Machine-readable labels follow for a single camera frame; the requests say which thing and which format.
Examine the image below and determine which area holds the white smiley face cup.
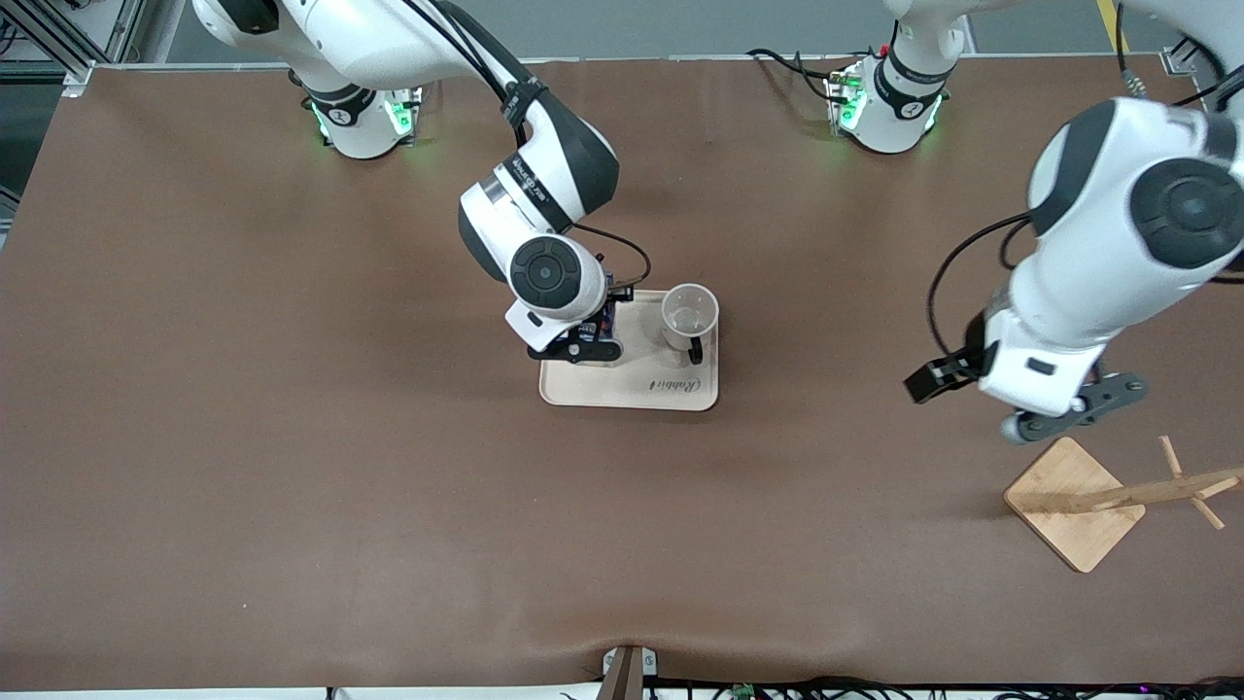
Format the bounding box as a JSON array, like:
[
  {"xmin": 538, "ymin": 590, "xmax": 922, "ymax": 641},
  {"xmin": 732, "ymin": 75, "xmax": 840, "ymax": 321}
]
[{"xmin": 661, "ymin": 283, "xmax": 721, "ymax": 366}]

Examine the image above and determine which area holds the beige plastic tray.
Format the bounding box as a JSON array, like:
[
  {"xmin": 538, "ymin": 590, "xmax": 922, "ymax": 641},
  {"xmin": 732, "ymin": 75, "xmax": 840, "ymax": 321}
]
[{"xmin": 539, "ymin": 288, "xmax": 720, "ymax": 412}]

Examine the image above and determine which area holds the wooden cup stand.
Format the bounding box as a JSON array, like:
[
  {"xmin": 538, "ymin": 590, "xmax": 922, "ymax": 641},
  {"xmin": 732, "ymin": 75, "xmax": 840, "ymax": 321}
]
[{"xmin": 1003, "ymin": 435, "xmax": 1244, "ymax": 574}]

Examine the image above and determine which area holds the brown table cover mat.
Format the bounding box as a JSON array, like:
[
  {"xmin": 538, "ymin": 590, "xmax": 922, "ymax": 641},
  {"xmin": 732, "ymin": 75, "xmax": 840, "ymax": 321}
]
[{"xmin": 0, "ymin": 58, "xmax": 1244, "ymax": 693}]

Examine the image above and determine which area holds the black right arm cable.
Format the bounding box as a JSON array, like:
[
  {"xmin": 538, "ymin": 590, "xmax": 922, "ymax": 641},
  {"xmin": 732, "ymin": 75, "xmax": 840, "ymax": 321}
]
[{"xmin": 571, "ymin": 223, "xmax": 652, "ymax": 293}]

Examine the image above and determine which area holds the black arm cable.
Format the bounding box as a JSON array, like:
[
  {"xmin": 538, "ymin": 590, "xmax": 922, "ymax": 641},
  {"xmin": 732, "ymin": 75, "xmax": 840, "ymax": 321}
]
[
  {"xmin": 927, "ymin": 211, "xmax": 1033, "ymax": 359},
  {"xmin": 571, "ymin": 223, "xmax": 652, "ymax": 293}
]

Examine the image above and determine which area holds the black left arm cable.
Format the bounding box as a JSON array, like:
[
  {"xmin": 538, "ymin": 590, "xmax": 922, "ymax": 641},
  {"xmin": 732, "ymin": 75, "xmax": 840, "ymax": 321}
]
[{"xmin": 927, "ymin": 211, "xmax": 1033, "ymax": 359}]

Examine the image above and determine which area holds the black left base cable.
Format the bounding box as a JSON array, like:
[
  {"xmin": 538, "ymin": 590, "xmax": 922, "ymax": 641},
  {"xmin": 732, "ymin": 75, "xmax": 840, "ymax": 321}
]
[{"xmin": 745, "ymin": 48, "xmax": 842, "ymax": 100}]

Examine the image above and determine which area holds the grey metal camera bracket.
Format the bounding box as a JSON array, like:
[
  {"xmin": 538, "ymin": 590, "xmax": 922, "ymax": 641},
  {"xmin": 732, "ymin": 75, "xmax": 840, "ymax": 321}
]
[{"xmin": 602, "ymin": 646, "xmax": 660, "ymax": 700}]

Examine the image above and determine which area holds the aluminium frame profile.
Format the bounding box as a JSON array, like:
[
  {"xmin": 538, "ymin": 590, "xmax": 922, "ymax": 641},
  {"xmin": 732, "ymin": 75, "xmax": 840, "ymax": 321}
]
[{"xmin": 0, "ymin": 0, "xmax": 149, "ymax": 71}]

